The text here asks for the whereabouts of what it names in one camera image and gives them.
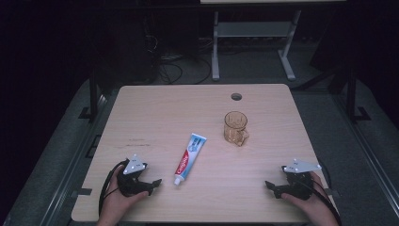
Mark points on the person's left hand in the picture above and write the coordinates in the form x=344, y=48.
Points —
x=113, y=201

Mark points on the black metal stand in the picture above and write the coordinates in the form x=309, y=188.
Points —
x=93, y=97
x=353, y=97

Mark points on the person's right hand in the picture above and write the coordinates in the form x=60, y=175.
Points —
x=313, y=207

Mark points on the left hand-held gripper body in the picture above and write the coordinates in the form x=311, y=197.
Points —
x=133, y=164

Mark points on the metal floor rail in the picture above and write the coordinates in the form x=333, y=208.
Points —
x=67, y=169
x=371, y=153

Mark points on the white and blue toothpaste tube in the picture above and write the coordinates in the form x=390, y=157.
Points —
x=189, y=158

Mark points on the amber glass mug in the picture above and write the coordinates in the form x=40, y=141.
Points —
x=235, y=127

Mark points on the white metal desk frame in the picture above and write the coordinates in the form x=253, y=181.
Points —
x=252, y=29

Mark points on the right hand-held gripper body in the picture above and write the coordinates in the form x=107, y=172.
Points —
x=298, y=182

